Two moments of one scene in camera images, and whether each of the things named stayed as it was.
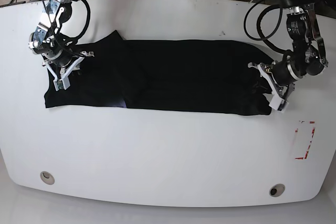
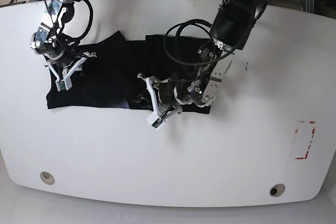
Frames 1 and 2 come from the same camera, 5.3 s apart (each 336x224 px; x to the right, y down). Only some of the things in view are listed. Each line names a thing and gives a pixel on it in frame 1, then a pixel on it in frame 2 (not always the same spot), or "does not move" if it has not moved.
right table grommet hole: [276, 190] does not move
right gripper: [292, 68] to [172, 92]
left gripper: [41, 41] does not move
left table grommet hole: [46, 178] does not move
